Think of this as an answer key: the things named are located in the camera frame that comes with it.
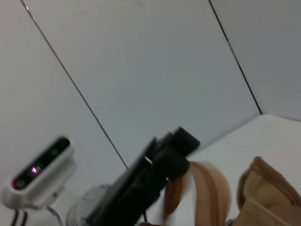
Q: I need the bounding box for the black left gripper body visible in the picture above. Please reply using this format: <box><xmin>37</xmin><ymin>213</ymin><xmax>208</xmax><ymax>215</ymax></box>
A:
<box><xmin>88</xmin><ymin>137</ymin><xmax>166</xmax><ymax>226</ymax></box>

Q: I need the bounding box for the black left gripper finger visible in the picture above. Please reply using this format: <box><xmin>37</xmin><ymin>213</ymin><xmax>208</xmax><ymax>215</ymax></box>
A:
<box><xmin>157</xmin><ymin>126</ymin><xmax>201</xmax><ymax>158</ymax></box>
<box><xmin>150</xmin><ymin>151</ymin><xmax>190</xmax><ymax>182</ymax></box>

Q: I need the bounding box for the khaki fabric food bag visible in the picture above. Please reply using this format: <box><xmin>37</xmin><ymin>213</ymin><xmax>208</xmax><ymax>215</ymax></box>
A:
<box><xmin>161</xmin><ymin>156</ymin><xmax>301</xmax><ymax>226</ymax></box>

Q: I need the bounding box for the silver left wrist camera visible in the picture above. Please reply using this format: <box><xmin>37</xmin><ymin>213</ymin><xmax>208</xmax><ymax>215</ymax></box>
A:
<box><xmin>0</xmin><ymin>135</ymin><xmax>77</xmax><ymax>210</ymax></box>

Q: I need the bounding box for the black camera cable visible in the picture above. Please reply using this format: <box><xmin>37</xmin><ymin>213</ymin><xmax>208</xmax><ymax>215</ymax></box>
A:
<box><xmin>11</xmin><ymin>209</ymin><xmax>29</xmax><ymax>226</ymax></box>

